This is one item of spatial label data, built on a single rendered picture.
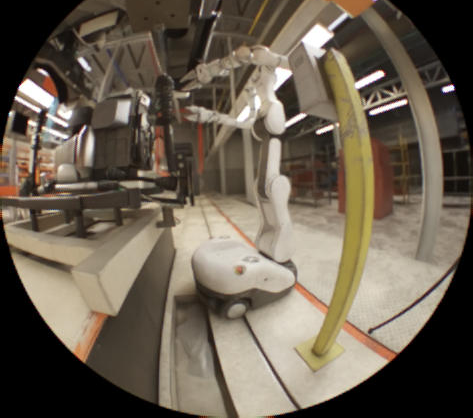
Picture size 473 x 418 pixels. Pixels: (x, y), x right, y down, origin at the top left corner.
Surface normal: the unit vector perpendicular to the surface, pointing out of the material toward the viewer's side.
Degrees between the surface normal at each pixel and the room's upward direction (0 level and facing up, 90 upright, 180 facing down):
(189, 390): 0
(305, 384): 0
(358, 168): 90
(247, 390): 0
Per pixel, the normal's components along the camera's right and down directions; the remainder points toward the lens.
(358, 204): -0.96, 0.06
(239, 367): -0.06, -1.00
